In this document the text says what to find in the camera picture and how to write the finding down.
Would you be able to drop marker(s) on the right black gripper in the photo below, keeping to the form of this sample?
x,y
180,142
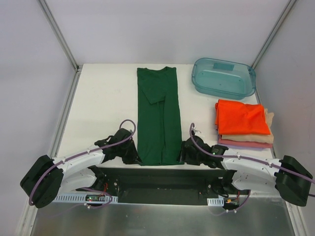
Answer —
x,y
188,153

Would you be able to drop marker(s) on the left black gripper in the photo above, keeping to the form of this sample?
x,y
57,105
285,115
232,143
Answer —
x,y
130,153

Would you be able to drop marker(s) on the green t shirt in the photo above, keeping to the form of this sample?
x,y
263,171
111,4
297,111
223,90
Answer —
x,y
159,133

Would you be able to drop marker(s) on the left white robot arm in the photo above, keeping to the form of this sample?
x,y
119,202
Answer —
x,y
49,177

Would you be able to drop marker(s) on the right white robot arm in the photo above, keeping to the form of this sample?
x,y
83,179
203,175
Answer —
x,y
286,176

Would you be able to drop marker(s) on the orange folded t shirt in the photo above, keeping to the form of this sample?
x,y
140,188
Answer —
x,y
237,118

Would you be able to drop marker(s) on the pink folded t shirt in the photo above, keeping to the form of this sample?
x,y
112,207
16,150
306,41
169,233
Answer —
x,y
245,144

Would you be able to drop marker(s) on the beige folded t shirt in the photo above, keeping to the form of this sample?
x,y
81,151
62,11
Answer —
x,y
255,137

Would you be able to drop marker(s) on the teal plastic bin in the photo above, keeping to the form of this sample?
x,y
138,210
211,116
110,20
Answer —
x,y
223,78

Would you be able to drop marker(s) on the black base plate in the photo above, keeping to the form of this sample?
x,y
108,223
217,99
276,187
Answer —
x,y
166,186

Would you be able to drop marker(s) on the left white cable duct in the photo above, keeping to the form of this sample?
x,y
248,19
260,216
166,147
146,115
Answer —
x,y
85,198

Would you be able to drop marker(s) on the white cable duct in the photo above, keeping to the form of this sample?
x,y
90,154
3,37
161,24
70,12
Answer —
x,y
215,202
85,198

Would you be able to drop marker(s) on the right white cable duct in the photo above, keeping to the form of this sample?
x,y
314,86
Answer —
x,y
215,202

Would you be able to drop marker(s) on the left aluminium side rail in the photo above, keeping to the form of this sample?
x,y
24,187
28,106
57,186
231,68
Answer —
x,y
29,213

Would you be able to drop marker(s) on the right aluminium frame post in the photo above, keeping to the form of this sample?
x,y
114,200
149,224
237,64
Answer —
x,y
274,31

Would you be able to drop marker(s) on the aluminium frame post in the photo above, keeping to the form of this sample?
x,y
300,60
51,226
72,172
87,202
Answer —
x,y
274,31
58,33

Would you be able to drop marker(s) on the left aluminium frame post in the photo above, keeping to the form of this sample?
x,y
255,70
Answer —
x,y
58,33

